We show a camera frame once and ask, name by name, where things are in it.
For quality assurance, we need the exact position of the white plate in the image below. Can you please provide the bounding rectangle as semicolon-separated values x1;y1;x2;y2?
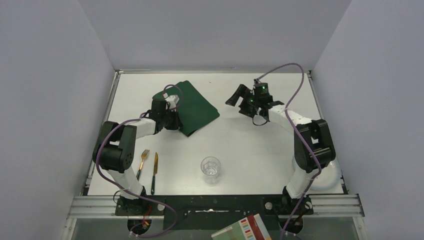
287;156;342;197

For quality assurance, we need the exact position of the green placemat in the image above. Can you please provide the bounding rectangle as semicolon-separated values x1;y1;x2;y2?
165;80;220;137

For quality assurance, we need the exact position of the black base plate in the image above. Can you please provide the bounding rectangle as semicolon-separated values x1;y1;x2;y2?
114;194;314;231

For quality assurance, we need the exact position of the gold fork black handle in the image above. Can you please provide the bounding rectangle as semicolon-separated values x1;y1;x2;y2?
136;149;150;181

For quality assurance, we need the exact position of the aluminium frame rail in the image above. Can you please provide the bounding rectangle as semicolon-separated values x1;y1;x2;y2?
67;194;365;219

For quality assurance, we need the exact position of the colourful booklet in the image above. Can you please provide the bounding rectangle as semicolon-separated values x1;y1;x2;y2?
211;214;272;240

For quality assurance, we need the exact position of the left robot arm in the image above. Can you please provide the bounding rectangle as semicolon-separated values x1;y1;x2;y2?
92;95;183;209

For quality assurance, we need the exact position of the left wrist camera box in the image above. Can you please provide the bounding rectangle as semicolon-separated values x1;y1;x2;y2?
165;94;180;109

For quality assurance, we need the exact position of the gold knife black handle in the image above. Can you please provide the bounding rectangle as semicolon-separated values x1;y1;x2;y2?
150;152;159;195

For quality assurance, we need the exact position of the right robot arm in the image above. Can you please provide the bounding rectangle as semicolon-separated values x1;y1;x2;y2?
225;82;336;211

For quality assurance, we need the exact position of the clear plastic cup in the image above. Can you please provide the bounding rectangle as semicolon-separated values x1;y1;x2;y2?
200;156;222;185

